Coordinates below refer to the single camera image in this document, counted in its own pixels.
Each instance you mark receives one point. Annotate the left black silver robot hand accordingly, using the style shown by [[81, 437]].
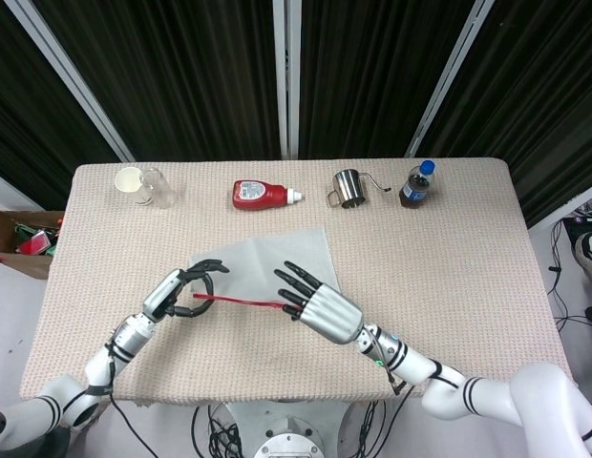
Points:
[[162, 296]]

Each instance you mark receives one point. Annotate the clear zip pouch red zipper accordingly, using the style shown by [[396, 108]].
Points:
[[277, 257]]

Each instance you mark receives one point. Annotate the black pleated curtain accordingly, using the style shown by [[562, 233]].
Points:
[[181, 71]]

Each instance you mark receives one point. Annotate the clear glass cup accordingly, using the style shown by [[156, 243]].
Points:
[[160, 191]]

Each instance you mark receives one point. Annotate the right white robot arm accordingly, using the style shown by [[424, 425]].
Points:
[[492, 391]]

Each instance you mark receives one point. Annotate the steel gooseneck pour-over kettle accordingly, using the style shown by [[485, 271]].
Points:
[[348, 188]]

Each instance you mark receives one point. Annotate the red ketchup bottle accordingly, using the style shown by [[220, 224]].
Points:
[[258, 194]]

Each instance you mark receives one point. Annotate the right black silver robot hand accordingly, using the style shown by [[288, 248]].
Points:
[[331, 315]]

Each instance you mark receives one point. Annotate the white paper cup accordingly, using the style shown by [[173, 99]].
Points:
[[128, 183]]

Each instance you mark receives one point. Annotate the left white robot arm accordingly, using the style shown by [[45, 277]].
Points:
[[86, 381]]

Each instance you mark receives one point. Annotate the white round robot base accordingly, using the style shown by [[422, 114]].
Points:
[[289, 429]]

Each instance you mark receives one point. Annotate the brown cardboard box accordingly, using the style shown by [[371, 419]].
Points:
[[19, 264]]

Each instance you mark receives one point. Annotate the cola bottle blue cap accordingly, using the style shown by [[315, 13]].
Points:
[[416, 191]]

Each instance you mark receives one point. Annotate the beige waffle tablecloth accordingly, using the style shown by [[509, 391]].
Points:
[[444, 267]]

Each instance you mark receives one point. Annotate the black white sneaker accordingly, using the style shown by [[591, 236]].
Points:
[[589, 255]]

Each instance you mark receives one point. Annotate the red packet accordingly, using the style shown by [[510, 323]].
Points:
[[34, 243]]

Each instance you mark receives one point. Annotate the white frame post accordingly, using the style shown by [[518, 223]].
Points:
[[71, 81], [449, 81], [286, 81]]

